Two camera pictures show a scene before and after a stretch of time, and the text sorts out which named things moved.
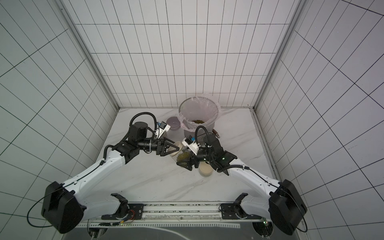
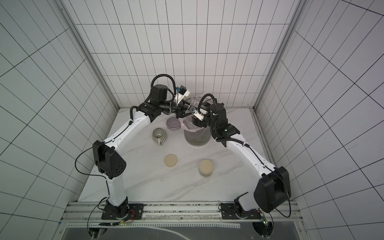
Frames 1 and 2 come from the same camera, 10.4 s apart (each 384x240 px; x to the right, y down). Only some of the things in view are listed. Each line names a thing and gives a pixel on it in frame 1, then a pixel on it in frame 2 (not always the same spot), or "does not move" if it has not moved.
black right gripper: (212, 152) to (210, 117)
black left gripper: (162, 151) to (181, 112)
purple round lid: (174, 123) does not move
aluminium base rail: (174, 215) does not move
